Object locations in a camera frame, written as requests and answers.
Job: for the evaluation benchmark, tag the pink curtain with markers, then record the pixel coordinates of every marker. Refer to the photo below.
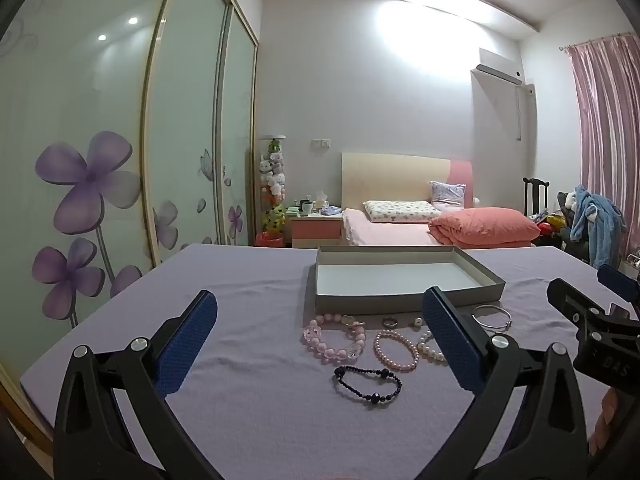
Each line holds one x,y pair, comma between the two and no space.
605,135

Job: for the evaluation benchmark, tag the dark wooden chair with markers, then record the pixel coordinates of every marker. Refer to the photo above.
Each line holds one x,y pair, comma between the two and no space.
536,195

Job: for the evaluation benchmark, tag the thin silver bangle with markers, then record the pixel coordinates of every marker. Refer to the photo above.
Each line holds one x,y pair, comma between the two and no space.
492,306

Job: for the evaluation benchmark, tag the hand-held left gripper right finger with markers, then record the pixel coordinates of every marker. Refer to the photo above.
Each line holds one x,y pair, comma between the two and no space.
450,340

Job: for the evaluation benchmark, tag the grey cardboard box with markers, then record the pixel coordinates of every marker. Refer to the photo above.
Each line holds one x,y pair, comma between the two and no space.
400,280

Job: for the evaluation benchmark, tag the bed with pink sheet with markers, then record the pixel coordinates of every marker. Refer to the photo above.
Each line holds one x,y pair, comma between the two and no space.
395,175

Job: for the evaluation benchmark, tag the coral pink pillow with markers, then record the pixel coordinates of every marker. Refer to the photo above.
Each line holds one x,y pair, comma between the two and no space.
485,225

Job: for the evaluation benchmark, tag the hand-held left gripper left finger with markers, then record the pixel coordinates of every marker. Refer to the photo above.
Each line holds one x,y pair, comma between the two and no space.
192,335

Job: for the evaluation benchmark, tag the white wall socket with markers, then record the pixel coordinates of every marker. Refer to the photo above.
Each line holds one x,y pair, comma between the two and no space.
321,143

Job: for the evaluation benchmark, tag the blue plush garment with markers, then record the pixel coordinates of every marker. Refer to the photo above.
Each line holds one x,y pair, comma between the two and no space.
595,220

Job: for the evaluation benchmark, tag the tissue box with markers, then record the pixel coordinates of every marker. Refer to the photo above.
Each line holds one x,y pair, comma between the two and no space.
321,201

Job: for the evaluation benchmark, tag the clear tube of plush toys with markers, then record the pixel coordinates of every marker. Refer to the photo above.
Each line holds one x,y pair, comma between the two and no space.
272,175

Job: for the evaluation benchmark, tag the lilac pillow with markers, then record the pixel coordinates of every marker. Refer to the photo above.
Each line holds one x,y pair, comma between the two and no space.
447,194

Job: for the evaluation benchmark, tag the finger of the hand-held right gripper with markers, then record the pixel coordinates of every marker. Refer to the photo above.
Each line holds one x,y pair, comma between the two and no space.
609,276
570,300

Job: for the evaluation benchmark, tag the white air conditioner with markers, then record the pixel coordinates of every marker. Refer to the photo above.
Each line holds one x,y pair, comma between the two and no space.
500,65

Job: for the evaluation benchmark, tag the colourful toy heap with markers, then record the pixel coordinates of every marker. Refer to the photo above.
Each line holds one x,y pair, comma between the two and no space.
550,222

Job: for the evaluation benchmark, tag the flower print sliding wardrobe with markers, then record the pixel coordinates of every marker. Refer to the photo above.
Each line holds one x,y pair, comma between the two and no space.
100,110

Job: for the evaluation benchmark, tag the pink and white nightstand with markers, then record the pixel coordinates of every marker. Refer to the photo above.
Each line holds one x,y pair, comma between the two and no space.
315,230

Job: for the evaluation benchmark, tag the person's right hand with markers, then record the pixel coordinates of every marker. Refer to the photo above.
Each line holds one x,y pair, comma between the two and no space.
606,420

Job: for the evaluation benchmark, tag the white patterned pillow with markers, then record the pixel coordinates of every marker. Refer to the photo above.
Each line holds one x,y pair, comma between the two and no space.
400,211

